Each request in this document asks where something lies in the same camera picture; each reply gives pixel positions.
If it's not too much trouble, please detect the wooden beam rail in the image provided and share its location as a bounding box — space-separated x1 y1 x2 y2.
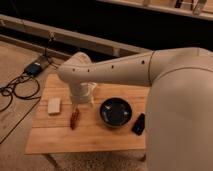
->
0 14 149 57

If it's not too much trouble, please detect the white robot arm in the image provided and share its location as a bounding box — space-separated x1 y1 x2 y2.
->
58 47 213 171

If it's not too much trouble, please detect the black power adapter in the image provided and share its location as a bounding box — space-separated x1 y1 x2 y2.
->
24 62 43 76

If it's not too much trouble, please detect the black bowl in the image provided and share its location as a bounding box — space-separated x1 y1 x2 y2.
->
99 97 132 127

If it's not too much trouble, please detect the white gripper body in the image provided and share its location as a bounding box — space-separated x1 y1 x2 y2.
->
69 83 97 106

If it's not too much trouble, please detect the small black object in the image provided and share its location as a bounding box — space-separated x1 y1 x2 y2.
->
131 113 145 136

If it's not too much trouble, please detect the wooden table board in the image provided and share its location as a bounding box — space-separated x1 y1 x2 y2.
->
26 74 149 154

